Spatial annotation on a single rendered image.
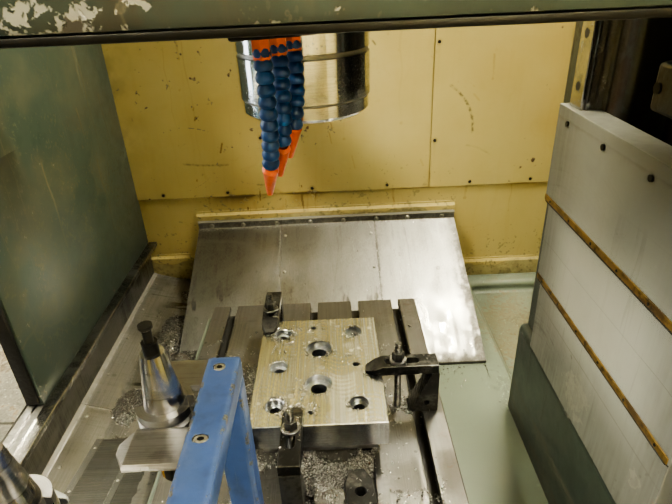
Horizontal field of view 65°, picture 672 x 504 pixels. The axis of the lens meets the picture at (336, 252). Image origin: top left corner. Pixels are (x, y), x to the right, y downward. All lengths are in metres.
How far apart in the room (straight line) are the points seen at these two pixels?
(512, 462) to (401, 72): 1.13
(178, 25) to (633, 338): 0.69
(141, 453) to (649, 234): 0.65
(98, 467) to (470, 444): 0.84
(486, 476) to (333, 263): 0.80
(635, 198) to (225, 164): 1.31
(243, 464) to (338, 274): 1.05
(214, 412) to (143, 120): 1.35
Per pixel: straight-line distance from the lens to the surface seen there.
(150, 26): 0.37
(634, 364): 0.85
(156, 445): 0.60
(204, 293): 1.74
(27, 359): 1.33
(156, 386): 0.60
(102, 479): 1.31
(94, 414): 1.53
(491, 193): 1.91
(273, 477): 0.96
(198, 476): 0.55
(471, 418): 1.44
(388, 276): 1.71
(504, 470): 1.35
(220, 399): 0.61
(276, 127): 0.50
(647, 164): 0.78
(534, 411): 1.31
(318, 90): 0.61
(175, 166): 1.85
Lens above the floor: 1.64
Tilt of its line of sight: 28 degrees down
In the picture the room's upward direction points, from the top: 3 degrees counter-clockwise
